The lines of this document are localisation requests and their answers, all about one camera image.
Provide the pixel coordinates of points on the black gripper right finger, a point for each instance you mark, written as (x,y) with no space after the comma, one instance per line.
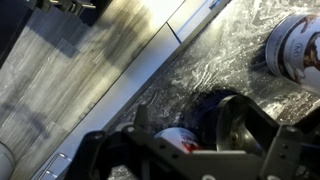
(263,120)

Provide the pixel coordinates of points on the white bottle orange lid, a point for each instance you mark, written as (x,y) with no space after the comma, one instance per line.
(176,138)

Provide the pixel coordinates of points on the white can brown print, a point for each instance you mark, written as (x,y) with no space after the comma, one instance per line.
(293,50)

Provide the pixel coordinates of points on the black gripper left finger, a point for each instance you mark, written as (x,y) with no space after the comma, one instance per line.
(142,116)

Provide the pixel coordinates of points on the grey trash bin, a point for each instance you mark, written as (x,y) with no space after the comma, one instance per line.
(6,161)

